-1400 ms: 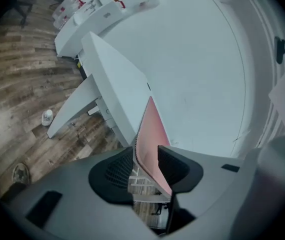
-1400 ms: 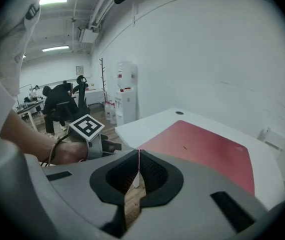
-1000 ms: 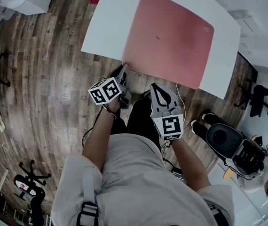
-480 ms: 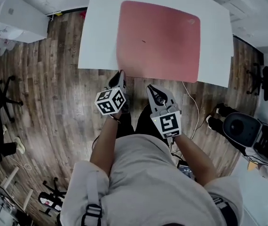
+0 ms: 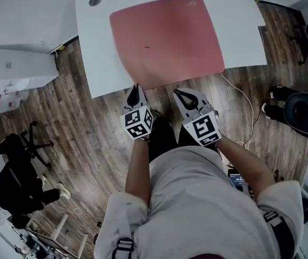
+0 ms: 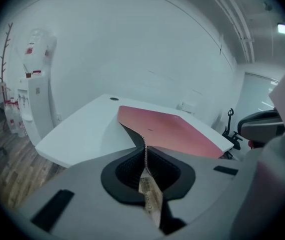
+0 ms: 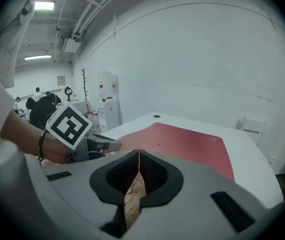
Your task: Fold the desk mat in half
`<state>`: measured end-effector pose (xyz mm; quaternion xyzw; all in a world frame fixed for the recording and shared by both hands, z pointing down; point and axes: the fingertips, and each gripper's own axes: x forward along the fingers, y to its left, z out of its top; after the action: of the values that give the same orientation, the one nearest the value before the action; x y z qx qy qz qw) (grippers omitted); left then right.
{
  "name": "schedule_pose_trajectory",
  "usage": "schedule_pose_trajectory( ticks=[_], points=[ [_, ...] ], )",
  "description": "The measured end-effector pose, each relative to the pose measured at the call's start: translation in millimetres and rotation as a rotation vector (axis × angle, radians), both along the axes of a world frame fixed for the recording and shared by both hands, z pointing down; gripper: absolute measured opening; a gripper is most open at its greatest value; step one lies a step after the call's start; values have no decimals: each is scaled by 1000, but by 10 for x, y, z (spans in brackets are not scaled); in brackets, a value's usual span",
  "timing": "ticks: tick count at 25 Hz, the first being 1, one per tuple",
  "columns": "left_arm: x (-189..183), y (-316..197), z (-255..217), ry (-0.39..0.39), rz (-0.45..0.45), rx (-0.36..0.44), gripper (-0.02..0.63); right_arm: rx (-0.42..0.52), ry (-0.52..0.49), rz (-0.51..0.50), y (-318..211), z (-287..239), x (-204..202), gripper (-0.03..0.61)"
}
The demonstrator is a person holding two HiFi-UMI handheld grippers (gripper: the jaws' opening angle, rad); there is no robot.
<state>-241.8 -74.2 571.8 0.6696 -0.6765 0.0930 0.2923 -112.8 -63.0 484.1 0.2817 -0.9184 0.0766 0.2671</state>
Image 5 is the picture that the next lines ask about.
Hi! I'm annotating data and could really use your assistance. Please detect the wooden legged desk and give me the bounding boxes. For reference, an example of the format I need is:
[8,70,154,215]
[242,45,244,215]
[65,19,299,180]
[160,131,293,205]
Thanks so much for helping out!
[8,213,89,259]

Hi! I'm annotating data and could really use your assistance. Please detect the person's grey shirt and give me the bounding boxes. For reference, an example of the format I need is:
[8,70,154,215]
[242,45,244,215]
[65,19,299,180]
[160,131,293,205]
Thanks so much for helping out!
[93,146,305,259]

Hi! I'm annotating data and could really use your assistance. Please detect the black device with screen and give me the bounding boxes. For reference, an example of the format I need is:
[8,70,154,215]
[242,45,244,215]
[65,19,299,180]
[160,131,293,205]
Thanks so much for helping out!
[228,168,255,199]

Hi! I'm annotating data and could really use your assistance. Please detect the grey harness strap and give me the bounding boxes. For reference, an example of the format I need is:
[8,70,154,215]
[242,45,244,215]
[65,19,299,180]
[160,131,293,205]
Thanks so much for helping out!
[262,209,297,259]
[112,203,135,259]

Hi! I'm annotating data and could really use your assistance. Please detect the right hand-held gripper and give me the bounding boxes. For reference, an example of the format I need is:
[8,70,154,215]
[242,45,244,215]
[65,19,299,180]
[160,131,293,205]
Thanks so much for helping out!
[172,87,223,147]

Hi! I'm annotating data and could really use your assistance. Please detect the white table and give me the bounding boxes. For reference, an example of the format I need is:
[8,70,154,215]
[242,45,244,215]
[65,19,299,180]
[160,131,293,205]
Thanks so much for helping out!
[75,0,268,99]

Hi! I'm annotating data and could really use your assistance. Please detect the person's left forearm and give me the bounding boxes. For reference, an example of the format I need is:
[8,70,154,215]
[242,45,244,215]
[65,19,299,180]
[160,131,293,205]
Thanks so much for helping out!
[125,138,151,207]

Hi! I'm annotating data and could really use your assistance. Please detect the white floor cable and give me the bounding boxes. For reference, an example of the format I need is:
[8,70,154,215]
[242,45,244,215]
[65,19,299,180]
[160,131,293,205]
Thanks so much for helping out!
[220,73,255,149]

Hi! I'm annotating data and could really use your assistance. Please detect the red and black desk mat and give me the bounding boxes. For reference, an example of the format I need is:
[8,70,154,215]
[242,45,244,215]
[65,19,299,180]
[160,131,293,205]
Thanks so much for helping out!
[109,0,225,91]

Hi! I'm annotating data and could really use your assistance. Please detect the person's black trousers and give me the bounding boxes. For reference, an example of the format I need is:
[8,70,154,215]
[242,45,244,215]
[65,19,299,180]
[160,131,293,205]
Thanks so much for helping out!
[148,117,219,164]

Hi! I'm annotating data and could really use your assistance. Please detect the person's right forearm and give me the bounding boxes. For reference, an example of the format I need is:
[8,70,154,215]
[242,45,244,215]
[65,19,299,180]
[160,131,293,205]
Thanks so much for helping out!
[215,135,276,206]

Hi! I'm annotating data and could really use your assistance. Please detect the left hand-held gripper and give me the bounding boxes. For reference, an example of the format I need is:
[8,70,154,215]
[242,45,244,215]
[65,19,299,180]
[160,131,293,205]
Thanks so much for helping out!
[120,84,155,141]

